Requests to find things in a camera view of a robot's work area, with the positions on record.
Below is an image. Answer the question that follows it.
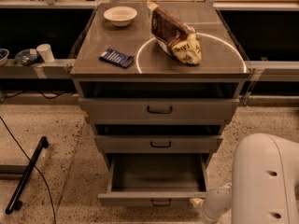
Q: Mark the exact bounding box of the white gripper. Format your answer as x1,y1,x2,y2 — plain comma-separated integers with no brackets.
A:
190,185,232,224

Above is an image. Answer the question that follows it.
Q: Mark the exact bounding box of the grey bottom drawer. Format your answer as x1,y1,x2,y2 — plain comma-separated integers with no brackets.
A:
98,153,207,207

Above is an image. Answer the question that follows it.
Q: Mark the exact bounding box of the grey drawer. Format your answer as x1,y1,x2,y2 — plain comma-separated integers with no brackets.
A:
94,135,222,153
79,98,239,125
98,153,207,207

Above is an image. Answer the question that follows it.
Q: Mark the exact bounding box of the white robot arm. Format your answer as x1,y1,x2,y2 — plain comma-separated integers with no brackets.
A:
190,133,299,224

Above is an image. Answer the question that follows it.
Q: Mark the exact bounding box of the grey middle drawer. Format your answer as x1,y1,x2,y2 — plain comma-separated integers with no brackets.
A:
94,135,222,153

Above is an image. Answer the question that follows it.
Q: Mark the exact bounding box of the grey top drawer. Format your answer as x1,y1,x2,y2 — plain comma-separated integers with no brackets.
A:
79,98,239,125

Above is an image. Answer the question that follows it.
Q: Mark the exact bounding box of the grey drawer cabinet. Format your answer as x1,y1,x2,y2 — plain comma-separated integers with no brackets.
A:
69,1,252,170

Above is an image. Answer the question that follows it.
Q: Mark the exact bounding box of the brown yellow chip bag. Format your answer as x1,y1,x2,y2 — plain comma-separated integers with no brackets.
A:
147,1,202,65

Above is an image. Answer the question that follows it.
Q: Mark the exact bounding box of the blue snack packet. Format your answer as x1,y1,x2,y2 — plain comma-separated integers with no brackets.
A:
99,49,134,68

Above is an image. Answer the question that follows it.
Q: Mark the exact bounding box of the white ceramic bowl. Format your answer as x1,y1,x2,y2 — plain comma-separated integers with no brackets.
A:
104,7,137,27

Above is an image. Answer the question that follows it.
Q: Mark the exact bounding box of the white paper cup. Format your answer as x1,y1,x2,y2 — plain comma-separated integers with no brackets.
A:
36,44,54,63

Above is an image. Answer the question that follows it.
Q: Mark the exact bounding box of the dark bowl with items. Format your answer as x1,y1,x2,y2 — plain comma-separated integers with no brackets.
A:
15,49,39,66

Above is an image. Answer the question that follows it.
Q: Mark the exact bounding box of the blue white bowl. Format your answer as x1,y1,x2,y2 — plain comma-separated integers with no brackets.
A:
0,49,9,66

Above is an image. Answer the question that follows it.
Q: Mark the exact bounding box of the black floor cable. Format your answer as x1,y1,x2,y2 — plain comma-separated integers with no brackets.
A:
0,115,58,224

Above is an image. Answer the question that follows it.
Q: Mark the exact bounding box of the grey metal shelf rail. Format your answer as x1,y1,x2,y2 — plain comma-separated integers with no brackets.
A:
0,59,75,79

